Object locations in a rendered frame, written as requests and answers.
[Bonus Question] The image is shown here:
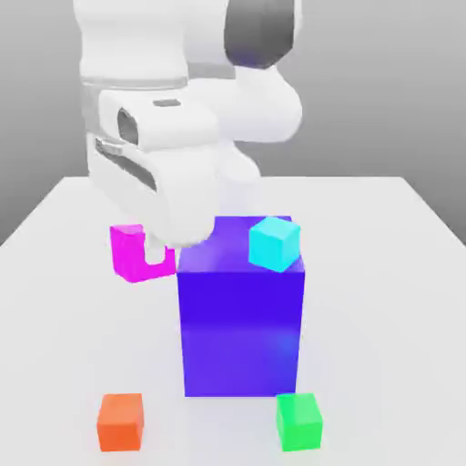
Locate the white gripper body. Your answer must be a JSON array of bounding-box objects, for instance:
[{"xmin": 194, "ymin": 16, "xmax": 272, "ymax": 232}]
[{"xmin": 86, "ymin": 137, "xmax": 224, "ymax": 249}]

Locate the small magenta cube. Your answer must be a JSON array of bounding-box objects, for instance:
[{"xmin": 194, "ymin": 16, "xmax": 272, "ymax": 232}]
[{"xmin": 109, "ymin": 223, "xmax": 177, "ymax": 284}]

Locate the small cyan cube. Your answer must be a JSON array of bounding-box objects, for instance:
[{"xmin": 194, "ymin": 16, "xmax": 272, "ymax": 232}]
[{"xmin": 248, "ymin": 216, "xmax": 302, "ymax": 274}]

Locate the small orange cube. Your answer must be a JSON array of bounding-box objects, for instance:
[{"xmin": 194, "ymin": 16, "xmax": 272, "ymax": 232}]
[{"xmin": 96, "ymin": 392, "xmax": 146, "ymax": 453}]

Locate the small green cube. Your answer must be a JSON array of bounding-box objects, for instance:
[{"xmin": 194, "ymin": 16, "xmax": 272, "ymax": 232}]
[{"xmin": 275, "ymin": 391, "xmax": 324, "ymax": 453}]

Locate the large blue box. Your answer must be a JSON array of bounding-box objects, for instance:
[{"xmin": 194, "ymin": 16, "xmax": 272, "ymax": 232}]
[{"xmin": 176, "ymin": 215, "xmax": 306, "ymax": 399}]

